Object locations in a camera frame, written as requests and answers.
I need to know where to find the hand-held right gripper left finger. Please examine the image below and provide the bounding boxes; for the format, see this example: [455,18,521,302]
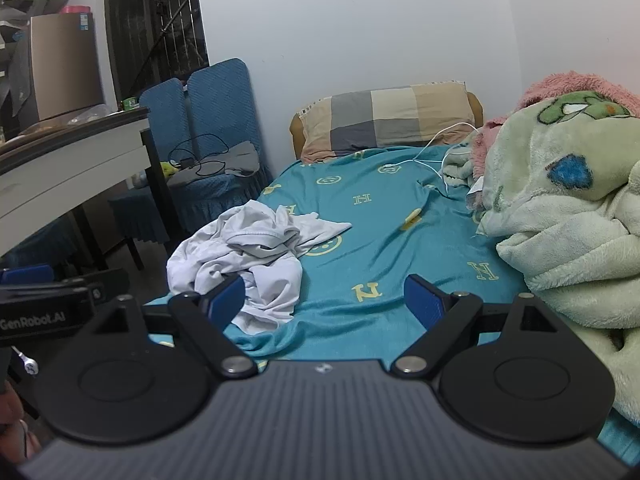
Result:
[92,274,258,378]

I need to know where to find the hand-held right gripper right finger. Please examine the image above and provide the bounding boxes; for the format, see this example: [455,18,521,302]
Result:
[390,274,558,378]

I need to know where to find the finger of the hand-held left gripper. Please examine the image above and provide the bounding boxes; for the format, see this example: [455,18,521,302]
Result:
[0,265,131,306]

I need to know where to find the white garment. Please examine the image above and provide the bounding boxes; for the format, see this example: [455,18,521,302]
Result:
[166,199,353,335]

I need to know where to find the person's left hand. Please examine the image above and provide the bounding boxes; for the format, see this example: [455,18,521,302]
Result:
[0,387,41,463]

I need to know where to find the teal patterned bed sheet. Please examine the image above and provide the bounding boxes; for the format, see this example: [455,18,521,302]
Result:
[145,145,640,466]

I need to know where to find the white desk with black legs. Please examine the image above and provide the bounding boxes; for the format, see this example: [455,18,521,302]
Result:
[0,106,173,271]

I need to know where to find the grey cloth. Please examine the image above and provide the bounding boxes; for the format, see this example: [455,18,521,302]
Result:
[167,141,261,183]

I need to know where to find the green plush blanket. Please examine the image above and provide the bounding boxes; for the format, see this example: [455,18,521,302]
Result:
[442,89,640,428]

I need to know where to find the checked pillow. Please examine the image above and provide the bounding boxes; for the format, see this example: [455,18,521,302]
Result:
[298,80,476,163]

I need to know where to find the cardboard box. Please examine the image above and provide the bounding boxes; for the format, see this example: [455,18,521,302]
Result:
[30,11,103,122]

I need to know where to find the cluttered storage shelf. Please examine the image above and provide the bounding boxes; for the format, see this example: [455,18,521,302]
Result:
[0,0,76,136]

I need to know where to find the pink plush blanket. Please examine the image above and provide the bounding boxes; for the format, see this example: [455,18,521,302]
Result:
[470,72,640,181]

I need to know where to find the dark window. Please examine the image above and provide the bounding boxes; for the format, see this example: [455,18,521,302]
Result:
[102,0,208,106]

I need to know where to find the white cable connector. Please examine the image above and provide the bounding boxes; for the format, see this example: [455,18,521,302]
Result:
[10,345,39,376]

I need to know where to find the white charging cable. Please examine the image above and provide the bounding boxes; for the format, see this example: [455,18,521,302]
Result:
[385,121,483,193]

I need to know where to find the black cable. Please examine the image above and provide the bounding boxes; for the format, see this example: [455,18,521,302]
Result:
[167,132,231,178]

